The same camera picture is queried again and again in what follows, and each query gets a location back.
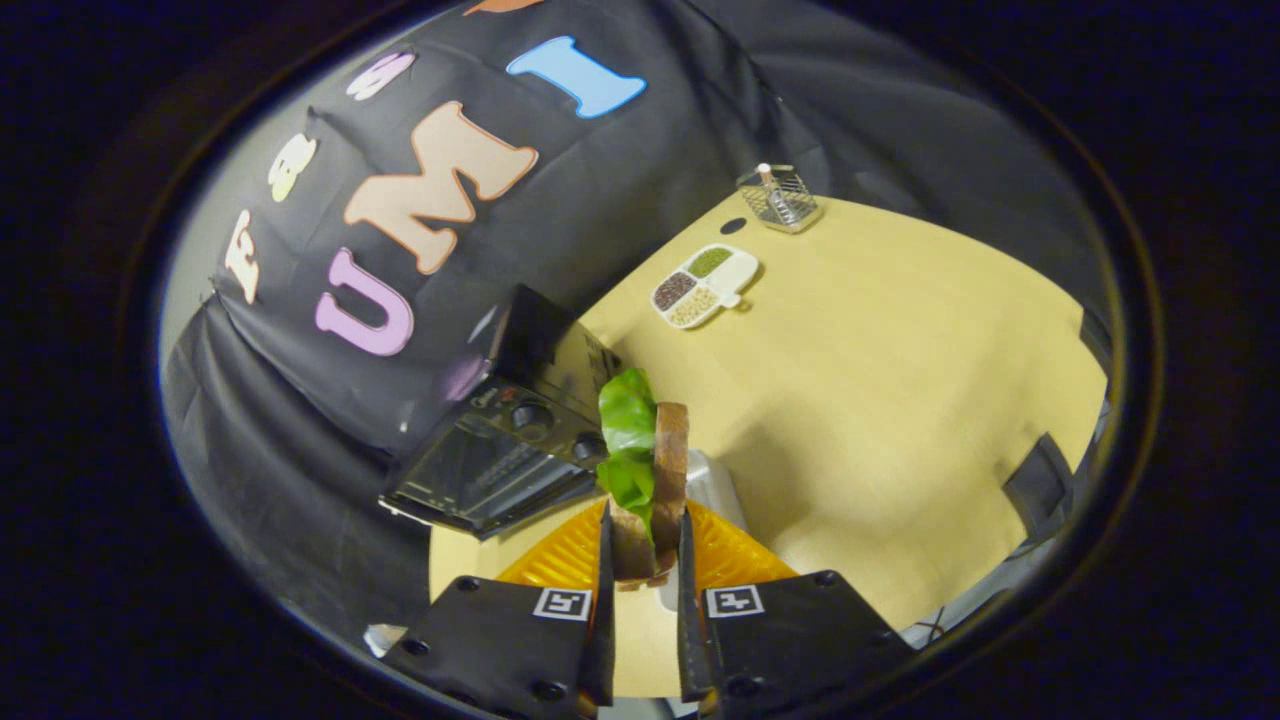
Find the lettuce and brown bread sandwich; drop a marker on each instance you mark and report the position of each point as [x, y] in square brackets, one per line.
[668, 470]

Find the black round table grommet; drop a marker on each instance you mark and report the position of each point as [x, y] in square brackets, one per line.
[733, 226]

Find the black backdrop cloth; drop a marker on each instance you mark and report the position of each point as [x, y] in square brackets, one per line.
[620, 190]

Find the white divided dish of grains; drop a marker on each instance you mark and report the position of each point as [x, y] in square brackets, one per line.
[703, 285]

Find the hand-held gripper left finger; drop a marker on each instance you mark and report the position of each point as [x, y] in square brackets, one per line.
[606, 630]

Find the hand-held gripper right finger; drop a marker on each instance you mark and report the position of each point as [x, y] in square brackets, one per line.
[688, 635]

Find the black toaster oven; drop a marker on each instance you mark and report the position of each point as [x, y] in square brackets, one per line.
[500, 465]

